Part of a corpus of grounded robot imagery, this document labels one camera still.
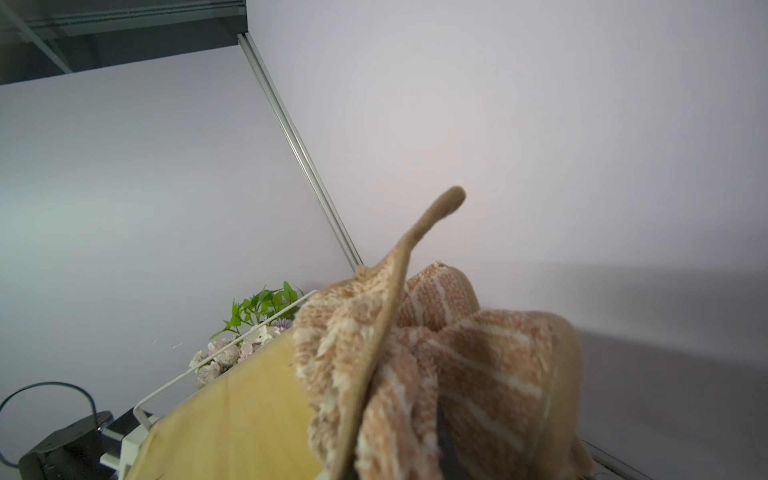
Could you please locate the striped beige cloth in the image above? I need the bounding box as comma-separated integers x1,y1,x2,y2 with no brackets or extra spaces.
290,184,598,480

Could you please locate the yellow white bookshelf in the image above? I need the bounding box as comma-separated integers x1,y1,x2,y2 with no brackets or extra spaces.
122,289,328,480

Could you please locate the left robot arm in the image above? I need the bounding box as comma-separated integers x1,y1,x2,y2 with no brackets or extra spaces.
1,381,115,479

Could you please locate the flower bouquet in pink vase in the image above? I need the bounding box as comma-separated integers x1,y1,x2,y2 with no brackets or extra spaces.
189,282,304,390

